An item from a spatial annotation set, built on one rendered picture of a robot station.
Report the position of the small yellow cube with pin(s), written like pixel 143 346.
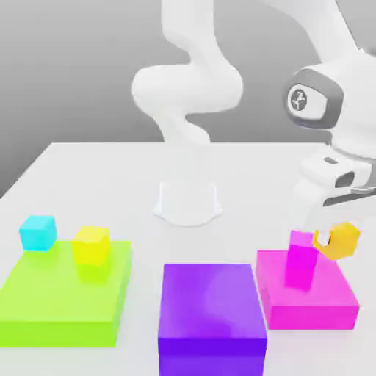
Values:
pixel 91 248

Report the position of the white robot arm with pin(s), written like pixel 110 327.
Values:
pixel 188 88

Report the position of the large purple box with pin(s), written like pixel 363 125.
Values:
pixel 211 311

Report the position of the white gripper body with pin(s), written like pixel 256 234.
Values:
pixel 343 213

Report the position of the large magenta box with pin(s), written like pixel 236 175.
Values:
pixel 320 308

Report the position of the small magenta cube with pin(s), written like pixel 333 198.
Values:
pixel 302 255

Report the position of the small orange cube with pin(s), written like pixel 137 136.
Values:
pixel 342 242

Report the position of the small cyan cube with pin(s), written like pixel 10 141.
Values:
pixel 37 233

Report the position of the large green box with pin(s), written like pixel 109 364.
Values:
pixel 58 299

